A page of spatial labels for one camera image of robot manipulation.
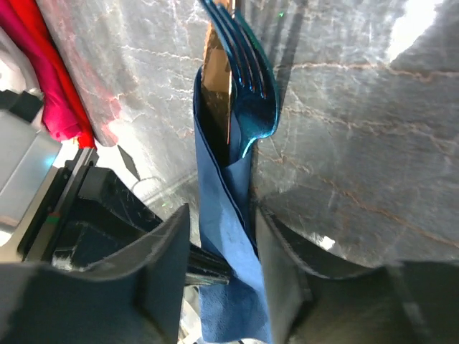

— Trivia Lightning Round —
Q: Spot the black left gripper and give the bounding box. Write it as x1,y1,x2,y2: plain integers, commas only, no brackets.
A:
17,164,169,266

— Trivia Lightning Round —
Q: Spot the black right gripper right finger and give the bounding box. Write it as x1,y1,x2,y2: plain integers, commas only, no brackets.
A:
256,208,458,343

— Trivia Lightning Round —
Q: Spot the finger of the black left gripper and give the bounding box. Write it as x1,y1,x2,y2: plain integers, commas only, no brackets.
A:
187,244,231,272
185,269,230,286

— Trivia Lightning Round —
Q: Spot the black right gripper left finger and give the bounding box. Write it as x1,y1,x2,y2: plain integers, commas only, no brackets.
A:
1,205,190,343

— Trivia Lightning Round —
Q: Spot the blue paper napkin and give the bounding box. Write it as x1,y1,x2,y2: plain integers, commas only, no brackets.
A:
193,72,273,343

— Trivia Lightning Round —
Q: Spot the blue metallic fork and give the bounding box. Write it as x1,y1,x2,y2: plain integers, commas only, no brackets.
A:
201,1,280,158

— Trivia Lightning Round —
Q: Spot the red folded cloth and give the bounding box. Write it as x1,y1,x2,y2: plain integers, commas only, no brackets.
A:
1,1,95,148

